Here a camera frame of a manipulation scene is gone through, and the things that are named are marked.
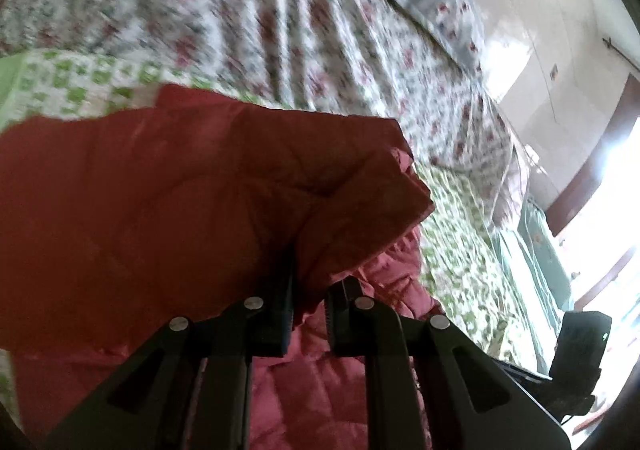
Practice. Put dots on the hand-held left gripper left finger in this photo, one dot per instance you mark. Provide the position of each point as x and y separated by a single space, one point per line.
283 302

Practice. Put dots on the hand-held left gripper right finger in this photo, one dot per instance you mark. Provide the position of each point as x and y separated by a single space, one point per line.
336 317

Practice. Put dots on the red quilted garment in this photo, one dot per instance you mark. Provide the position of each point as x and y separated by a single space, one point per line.
150 205

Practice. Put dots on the green checked print bedsheet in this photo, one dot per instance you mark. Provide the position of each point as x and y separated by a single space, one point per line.
465 240

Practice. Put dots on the floral print quilt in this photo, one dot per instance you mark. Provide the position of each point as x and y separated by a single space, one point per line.
300 29

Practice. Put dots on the brown wooden door frame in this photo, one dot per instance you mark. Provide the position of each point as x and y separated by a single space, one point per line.
590 169

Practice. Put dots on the dark wall rod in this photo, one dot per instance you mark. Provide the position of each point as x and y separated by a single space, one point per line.
620 49

